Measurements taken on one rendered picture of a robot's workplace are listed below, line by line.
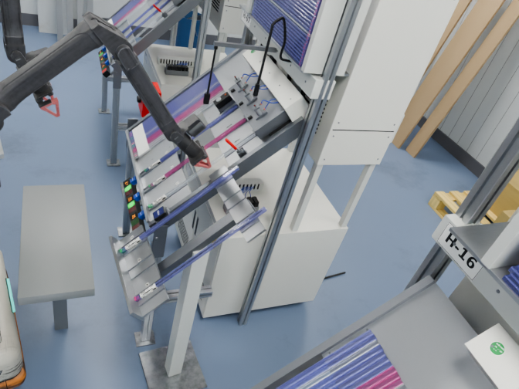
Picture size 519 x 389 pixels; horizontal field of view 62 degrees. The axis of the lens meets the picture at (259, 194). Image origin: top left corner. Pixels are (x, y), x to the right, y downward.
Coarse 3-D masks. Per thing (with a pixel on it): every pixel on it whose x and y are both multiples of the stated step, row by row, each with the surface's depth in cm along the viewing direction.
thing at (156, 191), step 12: (168, 144) 191; (144, 156) 195; (156, 156) 191; (144, 168) 190; (156, 168) 186; (168, 168) 182; (180, 168) 178; (144, 180) 185; (168, 180) 177; (180, 180) 174; (144, 192) 179; (156, 192) 177; (180, 192) 170; (168, 204) 169
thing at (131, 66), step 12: (120, 48) 114; (120, 60) 116; (132, 60) 118; (132, 72) 123; (144, 72) 126; (132, 84) 128; (144, 84) 129; (144, 96) 132; (156, 96) 134; (156, 108) 138; (156, 120) 142; (168, 120) 143; (168, 132) 147; (180, 132) 150
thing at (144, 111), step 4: (156, 84) 248; (156, 88) 244; (160, 92) 241; (140, 100) 245; (140, 104) 249; (140, 108) 249; (144, 108) 243; (144, 112) 245; (148, 112) 245; (144, 116) 246; (120, 184) 290; (136, 184) 294; (140, 204) 280
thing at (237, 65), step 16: (224, 64) 206; (240, 64) 200; (224, 80) 199; (208, 112) 191; (224, 112) 185; (240, 112) 180; (224, 128) 179; (240, 128) 174; (224, 144) 173; (256, 144) 164
